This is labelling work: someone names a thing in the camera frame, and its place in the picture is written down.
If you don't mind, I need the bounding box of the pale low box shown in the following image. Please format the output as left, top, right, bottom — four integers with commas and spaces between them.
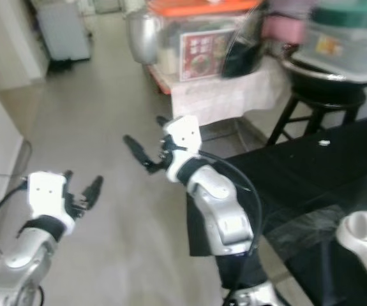
170, 57, 289, 125

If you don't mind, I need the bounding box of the red printed box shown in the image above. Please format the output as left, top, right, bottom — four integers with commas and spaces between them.
179, 29, 235, 82

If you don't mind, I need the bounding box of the silver metal pot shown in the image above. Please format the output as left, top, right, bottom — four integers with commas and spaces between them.
124, 8, 158, 64

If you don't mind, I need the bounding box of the dark bag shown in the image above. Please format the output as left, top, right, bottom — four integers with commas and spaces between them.
221, 6, 270, 78

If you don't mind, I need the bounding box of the clear box orange lid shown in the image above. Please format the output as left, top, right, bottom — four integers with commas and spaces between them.
148, 0, 264, 77

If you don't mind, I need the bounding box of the black stool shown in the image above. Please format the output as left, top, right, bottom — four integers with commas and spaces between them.
266, 89, 367, 147

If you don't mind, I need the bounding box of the grey box appliance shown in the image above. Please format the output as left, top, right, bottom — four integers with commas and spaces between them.
40, 0, 91, 64

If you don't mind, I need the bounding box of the pink plastic container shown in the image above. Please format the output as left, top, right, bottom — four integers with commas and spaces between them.
263, 13, 305, 45

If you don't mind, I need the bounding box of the black wall cable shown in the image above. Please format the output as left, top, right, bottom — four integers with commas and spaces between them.
0, 140, 31, 192

